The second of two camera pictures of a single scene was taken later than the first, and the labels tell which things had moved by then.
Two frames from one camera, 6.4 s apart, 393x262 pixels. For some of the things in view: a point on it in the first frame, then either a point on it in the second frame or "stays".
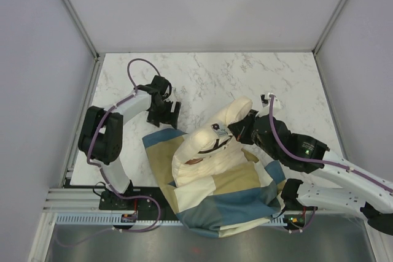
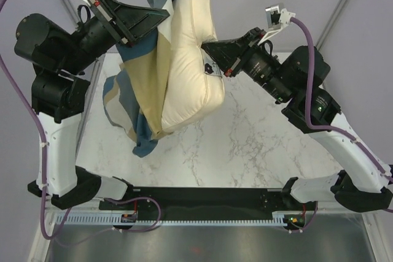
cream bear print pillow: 212,150 -> 191,92
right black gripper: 239,130 -> 229,54
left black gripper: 171,118 -> 132,23
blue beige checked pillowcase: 242,200 -> 133,99
